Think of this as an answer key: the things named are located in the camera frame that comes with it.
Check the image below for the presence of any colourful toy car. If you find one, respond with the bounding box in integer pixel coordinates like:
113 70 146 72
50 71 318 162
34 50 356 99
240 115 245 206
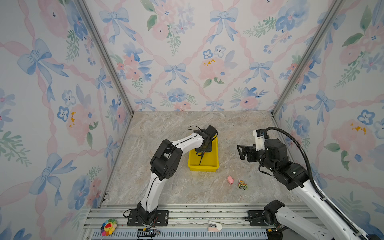
238 180 248 190

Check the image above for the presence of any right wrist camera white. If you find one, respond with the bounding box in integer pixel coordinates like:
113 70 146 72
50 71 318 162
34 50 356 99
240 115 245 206
253 129 265 151

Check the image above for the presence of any white pink clip toy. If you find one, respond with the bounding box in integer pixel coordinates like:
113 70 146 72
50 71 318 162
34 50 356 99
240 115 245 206
208 221 223 232

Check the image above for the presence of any aluminium corner post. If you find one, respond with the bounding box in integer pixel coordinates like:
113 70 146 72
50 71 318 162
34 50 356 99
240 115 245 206
74 0 134 117
271 0 345 117

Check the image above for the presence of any left aluminium corner post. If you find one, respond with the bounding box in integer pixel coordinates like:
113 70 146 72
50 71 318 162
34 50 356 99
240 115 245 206
74 0 134 117

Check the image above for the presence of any right aluminium corner post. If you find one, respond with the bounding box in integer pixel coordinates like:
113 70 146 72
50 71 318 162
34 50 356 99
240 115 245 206
271 0 345 117

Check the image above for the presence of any yellow plastic bin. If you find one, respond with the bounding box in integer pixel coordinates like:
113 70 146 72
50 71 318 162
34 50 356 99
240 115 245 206
188 138 219 172

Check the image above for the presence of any pink pig toy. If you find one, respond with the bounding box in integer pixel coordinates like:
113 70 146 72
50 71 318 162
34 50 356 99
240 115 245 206
227 176 235 185

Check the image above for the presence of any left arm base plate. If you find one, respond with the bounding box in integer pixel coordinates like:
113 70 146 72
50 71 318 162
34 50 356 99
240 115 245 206
127 210 169 227

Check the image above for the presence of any black corrugated cable hose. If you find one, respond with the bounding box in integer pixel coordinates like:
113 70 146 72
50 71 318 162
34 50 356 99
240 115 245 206
263 126 370 238

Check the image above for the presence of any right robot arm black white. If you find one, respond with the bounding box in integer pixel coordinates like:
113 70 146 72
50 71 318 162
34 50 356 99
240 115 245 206
237 137 379 240

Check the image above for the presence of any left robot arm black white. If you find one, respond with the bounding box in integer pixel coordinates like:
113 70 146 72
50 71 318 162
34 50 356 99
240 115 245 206
136 125 218 225

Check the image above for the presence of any rainbow flower toy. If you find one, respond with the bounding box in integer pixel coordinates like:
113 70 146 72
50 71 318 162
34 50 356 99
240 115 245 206
100 219 118 237

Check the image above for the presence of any aluminium rail frame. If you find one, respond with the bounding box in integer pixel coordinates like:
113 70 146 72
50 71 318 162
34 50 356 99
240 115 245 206
79 204 272 240

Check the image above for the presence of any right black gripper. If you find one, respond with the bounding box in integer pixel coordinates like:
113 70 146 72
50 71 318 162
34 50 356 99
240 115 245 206
237 143 278 176

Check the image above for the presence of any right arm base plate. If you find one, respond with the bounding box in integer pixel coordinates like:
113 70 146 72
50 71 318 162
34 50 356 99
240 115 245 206
244 210 269 227

